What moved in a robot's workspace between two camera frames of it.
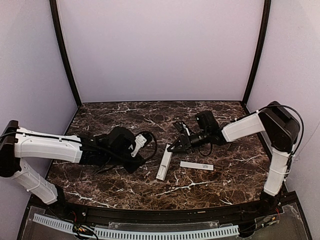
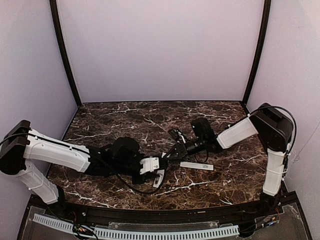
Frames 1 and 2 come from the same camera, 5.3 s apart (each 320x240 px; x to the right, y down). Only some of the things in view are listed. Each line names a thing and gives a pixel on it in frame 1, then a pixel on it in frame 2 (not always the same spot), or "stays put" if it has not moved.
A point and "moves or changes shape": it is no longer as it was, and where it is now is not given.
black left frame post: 55,16 stays put
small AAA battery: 162,171 moves or changes shape
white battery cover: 197,165 stays put
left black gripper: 136,162 -> 139,178
